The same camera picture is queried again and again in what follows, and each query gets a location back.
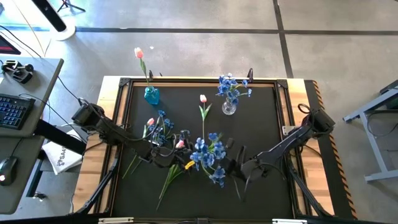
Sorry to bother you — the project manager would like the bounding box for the blue glass vase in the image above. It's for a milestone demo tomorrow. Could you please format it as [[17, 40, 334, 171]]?
[[144, 86, 160, 106]]

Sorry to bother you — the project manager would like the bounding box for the white corner bracket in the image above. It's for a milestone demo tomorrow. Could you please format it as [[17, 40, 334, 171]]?
[[272, 218, 308, 224], [98, 217, 134, 224]]

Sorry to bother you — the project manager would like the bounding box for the white round stand base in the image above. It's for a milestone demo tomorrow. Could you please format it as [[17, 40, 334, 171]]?
[[52, 15, 76, 41]]

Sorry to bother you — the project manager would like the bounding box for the grey metal table frame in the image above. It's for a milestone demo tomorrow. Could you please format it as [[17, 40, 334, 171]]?
[[343, 80, 398, 183]]

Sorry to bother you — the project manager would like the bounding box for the white box with label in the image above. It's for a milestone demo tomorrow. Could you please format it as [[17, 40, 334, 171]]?
[[42, 129, 85, 175]]

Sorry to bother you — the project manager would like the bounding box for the black computer mouse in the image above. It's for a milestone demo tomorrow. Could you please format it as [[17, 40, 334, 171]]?
[[0, 156, 19, 187]]

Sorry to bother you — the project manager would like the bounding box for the black keyboard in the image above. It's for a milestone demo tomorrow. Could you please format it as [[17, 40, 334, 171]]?
[[0, 94, 36, 131]]

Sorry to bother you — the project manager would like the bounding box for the clear glass vase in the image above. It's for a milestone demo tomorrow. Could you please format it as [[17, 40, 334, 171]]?
[[221, 98, 238, 116]]

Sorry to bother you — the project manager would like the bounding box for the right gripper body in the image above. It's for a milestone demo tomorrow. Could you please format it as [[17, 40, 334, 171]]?
[[226, 157, 265, 182]]

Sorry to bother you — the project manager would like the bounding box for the blue artificial flower spray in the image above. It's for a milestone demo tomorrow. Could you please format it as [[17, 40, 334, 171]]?
[[201, 164, 227, 189], [216, 73, 253, 106], [156, 132, 228, 211], [147, 109, 191, 146]]

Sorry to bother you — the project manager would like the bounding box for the black aluminium table frame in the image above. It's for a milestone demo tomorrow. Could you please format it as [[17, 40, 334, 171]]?
[[93, 77, 312, 224]]

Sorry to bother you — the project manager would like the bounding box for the black clamp gadget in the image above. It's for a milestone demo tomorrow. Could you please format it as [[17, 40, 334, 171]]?
[[1, 59, 34, 84]]

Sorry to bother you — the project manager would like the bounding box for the black stand pole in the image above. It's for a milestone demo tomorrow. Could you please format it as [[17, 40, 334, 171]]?
[[32, 0, 68, 32]]

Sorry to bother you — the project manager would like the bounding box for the black diagonal frame brace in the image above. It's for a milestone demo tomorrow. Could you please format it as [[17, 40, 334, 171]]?
[[287, 167, 332, 217], [76, 157, 119, 215]]

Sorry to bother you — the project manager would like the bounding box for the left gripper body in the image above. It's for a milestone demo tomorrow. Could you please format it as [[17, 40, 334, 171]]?
[[151, 141, 187, 169]]

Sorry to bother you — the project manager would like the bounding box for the wooden table board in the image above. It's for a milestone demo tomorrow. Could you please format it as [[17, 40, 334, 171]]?
[[73, 76, 335, 216]]

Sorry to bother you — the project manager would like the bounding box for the grey desk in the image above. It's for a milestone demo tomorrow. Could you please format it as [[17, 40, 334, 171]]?
[[0, 55, 65, 215]]

